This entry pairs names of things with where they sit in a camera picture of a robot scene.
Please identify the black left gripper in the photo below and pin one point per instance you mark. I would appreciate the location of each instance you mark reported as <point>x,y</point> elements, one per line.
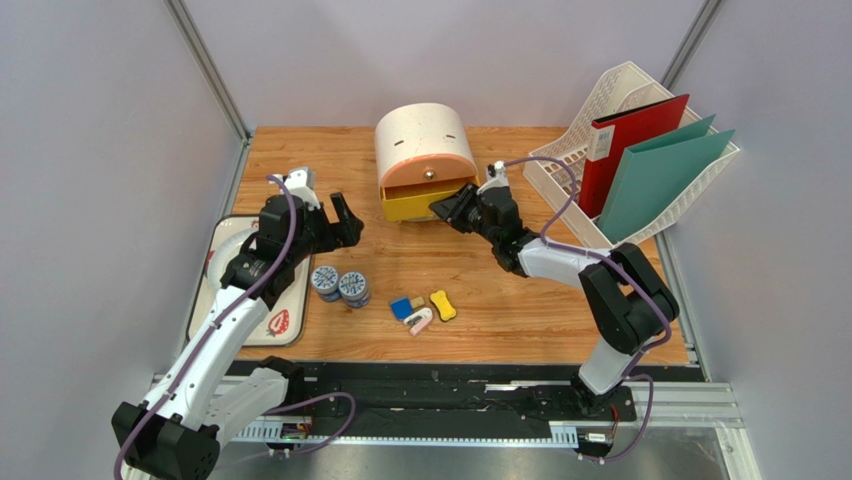
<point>344,233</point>

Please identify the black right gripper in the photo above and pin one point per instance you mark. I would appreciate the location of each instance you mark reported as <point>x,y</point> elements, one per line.
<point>471,210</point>

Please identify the blue patterned tape roll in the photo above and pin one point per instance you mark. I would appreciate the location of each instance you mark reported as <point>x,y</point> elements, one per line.
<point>325,282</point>
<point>354,289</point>

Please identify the round drawer storage box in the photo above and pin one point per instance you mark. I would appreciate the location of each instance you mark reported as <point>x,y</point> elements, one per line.
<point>422,155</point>

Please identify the yellow bone-shaped eraser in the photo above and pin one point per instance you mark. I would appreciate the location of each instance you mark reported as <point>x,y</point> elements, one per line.
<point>440,300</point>

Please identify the red file folder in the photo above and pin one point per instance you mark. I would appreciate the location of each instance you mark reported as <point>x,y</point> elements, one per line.
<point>611,135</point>

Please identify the teal file folder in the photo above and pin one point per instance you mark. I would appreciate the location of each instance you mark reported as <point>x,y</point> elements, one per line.
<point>653,173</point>

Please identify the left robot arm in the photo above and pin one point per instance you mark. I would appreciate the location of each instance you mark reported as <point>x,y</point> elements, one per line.
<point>180,427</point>

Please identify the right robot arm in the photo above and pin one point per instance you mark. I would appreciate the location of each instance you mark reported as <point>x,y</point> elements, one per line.
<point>630,303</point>

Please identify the blue grey lint roller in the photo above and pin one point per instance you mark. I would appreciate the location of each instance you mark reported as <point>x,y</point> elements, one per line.
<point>401,308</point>

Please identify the strawberry pattern tray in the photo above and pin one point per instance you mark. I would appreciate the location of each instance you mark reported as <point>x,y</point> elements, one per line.
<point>284,324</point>

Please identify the white paper plate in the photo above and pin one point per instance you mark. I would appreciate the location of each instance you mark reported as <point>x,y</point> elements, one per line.
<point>222,255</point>

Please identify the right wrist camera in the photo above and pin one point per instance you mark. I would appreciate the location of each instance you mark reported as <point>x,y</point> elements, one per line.
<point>496,179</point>

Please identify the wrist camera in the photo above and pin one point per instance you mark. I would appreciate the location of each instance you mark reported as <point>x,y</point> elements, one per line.
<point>496,179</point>
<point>300,183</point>

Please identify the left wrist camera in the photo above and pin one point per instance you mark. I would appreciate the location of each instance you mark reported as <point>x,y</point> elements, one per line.
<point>300,183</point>

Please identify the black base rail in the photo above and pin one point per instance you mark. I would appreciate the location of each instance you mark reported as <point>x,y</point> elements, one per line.
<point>445,401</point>

